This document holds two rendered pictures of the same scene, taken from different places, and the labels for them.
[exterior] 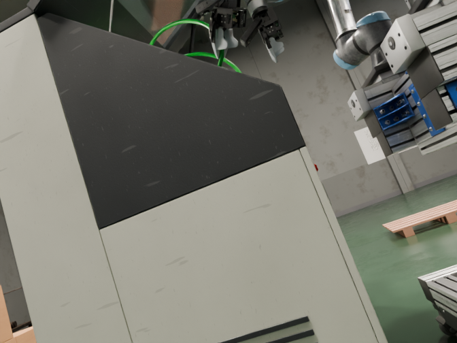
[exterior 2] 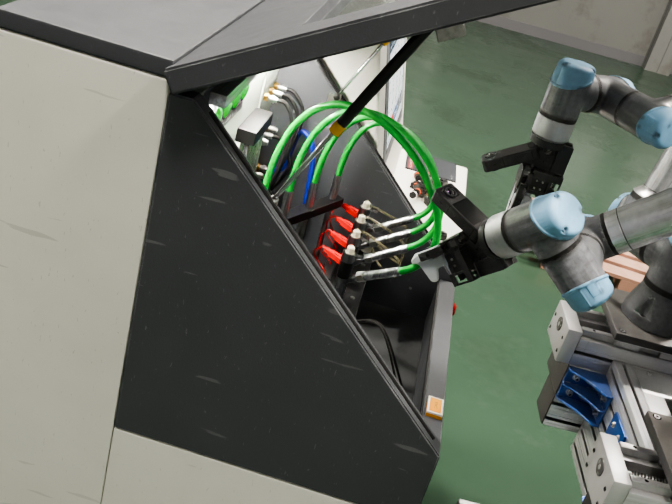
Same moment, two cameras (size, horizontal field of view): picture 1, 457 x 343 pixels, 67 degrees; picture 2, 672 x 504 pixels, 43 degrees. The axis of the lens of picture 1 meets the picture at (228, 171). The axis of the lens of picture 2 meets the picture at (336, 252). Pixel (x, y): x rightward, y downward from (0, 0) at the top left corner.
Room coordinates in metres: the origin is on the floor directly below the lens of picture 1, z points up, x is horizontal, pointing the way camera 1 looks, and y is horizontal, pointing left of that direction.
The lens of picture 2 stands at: (-0.34, 0.26, 1.89)
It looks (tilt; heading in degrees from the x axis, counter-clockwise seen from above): 27 degrees down; 351
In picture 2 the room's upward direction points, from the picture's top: 16 degrees clockwise
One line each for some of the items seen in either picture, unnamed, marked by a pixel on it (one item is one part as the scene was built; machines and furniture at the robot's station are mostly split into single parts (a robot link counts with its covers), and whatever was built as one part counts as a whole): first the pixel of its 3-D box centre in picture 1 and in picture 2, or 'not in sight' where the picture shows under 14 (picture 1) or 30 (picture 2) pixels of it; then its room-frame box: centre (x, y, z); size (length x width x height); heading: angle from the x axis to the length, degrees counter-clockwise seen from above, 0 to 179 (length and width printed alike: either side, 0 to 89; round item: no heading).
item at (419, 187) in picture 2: not in sight; (429, 185); (1.88, -0.29, 1.01); 0.23 x 0.11 x 0.06; 169
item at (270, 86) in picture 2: not in sight; (265, 133); (1.47, 0.21, 1.20); 0.13 x 0.03 x 0.31; 169
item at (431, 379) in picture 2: not in sight; (428, 377); (1.14, -0.24, 0.87); 0.62 x 0.04 x 0.16; 169
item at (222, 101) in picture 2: not in sight; (259, 61); (1.24, 0.25, 1.43); 0.54 x 0.03 x 0.02; 169
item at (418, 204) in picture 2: not in sight; (425, 203); (1.84, -0.29, 0.96); 0.70 x 0.22 x 0.03; 169
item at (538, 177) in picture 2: (267, 25); (542, 166); (1.24, -0.34, 1.36); 0.09 x 0.08 x 0.12; 79
